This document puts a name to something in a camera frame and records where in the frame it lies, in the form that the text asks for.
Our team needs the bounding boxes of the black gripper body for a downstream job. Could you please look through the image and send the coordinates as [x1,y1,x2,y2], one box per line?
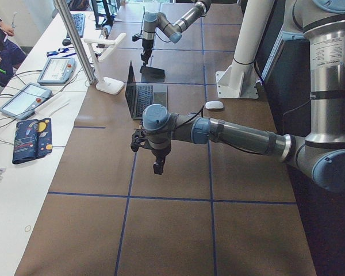
[151,142,171,164]
[141,39,153,58]

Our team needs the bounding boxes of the black mouse pad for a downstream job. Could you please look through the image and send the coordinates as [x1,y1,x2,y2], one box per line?
[140,66,165,83]

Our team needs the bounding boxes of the grey laptop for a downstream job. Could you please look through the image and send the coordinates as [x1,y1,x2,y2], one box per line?
[125,61,168,120]

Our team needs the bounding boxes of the white computer mouse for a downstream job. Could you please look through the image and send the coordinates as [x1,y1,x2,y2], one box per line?
[205,101,224,110]

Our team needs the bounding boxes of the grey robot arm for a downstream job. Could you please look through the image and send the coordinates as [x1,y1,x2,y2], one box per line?
[131,1,345,193]
[132,0,212,66]

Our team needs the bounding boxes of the white desk lamp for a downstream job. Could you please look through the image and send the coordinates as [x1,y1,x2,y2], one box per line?
[83,32,127,95]

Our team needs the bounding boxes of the black computer keyboard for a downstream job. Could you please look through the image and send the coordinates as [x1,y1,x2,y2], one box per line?
[71,13,86,37]

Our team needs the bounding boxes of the far teach pendant tablet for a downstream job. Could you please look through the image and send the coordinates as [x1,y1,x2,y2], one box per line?
[37,57,75,86]

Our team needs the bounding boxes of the teach pendant tablet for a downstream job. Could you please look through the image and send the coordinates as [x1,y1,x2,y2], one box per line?
[37,57,75,86]
[0,83,52,120]

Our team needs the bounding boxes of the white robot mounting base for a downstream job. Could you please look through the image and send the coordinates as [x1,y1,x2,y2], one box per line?
[216,0,274,99]

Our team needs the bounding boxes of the navy space print pouch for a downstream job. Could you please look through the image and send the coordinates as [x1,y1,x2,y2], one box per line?
[12,118,52,164]

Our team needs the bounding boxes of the near teach pendant tablet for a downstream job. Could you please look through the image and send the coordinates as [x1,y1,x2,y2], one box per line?
[0,83,52,120]

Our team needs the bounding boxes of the person in dark clothes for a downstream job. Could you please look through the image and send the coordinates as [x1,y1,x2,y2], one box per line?
[0,18,26,87]

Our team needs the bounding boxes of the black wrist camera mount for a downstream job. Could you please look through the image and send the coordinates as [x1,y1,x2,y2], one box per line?
[131,129,151,152]
[132,34,143,42]

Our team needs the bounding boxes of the blue lanyard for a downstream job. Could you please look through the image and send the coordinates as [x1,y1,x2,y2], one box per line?
[46,48,77,58]

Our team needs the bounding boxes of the aluminium frame post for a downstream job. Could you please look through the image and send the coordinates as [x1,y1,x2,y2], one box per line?
[53,0,97,85]

